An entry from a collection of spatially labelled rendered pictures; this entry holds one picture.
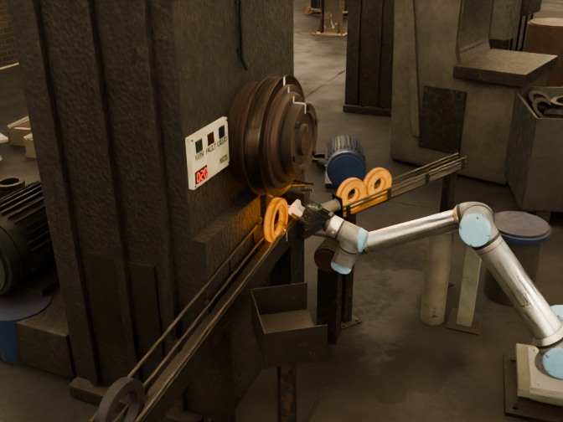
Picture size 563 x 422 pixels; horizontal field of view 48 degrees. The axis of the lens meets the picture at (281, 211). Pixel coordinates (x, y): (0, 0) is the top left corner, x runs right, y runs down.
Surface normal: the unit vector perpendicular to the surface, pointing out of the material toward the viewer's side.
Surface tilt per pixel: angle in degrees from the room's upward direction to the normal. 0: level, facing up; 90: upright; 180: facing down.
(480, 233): 81
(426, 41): 90
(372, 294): 0
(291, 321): 5
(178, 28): 90
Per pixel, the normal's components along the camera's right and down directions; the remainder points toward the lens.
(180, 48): 0.92, 0.16
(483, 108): -0.60, 0.35
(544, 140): -0.14, 0.42
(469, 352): -0.01, -0.90
